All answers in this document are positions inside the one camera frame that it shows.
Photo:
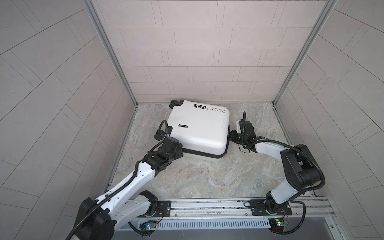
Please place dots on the right corner metal profile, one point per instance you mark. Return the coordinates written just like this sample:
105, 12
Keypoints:
323, 16

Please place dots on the corner metal profile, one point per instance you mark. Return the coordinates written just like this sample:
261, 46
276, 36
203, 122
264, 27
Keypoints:
323, 16
106, 43

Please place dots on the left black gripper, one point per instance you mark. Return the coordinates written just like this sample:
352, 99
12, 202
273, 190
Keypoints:
178, 151

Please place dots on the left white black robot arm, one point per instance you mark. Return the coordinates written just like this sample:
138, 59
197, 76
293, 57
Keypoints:
99, 219

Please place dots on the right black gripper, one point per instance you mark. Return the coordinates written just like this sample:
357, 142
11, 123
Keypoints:
232, 135

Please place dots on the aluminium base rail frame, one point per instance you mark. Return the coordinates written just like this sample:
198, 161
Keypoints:
234, 214

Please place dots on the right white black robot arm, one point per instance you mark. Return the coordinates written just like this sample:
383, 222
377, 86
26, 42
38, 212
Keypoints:
302, 172

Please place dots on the circuit board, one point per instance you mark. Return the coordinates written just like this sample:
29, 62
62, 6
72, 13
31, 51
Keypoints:
277, 225
149, 225

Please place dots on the left corner metal profile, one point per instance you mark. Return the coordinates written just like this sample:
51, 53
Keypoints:
106, 43

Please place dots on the left circuit board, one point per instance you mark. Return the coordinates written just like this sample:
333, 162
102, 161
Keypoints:
149, 225

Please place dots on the right circuit board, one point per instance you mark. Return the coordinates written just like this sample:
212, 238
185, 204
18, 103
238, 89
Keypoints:
277, 225

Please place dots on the white suitcase with black lining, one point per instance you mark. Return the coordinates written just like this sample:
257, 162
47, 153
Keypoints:
202, 129

